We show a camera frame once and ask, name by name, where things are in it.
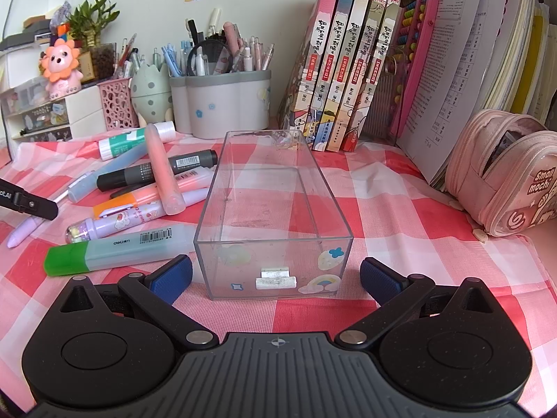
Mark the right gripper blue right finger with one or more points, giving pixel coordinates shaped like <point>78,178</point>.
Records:
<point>398,298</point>

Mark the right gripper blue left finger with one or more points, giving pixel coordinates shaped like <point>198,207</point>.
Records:
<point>152,298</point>

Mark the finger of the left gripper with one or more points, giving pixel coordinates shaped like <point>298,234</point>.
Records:
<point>18,199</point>

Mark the light purple pen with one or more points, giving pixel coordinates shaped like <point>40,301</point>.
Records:
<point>22,231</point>

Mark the green cap highlighter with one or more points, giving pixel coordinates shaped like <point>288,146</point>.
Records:
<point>120,251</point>

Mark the purple cartoon pen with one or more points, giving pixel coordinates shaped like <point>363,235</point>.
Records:
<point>117,220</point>

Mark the blue pen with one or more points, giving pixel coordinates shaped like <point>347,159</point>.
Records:
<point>86,184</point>

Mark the pink tube pen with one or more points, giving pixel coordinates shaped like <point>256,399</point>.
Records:
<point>172,200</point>

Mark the orange cap pink highlighter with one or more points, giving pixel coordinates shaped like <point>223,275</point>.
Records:
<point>192,180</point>

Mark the clear plastic organizer box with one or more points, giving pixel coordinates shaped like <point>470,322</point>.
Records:
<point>270,227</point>

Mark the white drawer organizer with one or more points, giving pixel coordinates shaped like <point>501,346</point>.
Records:
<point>75,116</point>

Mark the pink mesh pen holder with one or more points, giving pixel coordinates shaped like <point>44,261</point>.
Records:
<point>116,104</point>

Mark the pink lion toy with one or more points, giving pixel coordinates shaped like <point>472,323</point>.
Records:
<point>60,63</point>

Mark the striped spine comic book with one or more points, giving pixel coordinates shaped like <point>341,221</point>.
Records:
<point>350,139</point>

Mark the pink pencil case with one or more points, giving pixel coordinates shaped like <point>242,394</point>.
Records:
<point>502,171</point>

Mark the green eggshell pen holder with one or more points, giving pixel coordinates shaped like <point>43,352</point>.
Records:
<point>151,95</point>

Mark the potted bamboo plant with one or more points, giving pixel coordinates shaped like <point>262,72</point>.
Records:
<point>87,22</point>

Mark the grey white pen holder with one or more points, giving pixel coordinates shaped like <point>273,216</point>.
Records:
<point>209,107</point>

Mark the pink spine comic book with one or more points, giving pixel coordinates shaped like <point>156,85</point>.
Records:
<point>295,106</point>

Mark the cream spine comic book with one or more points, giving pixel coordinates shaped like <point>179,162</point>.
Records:
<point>347,78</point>

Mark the blue spine comic book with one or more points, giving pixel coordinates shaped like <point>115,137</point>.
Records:
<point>317,122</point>

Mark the black magnifying glass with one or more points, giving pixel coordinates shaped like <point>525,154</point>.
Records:
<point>209,58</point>

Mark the stack of printed papers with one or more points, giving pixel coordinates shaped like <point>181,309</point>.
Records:
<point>484,54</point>

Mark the pink abacus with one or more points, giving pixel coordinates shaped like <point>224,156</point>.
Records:
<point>412,41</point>

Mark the white spine comic book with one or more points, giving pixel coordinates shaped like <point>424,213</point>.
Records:
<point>376,64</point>

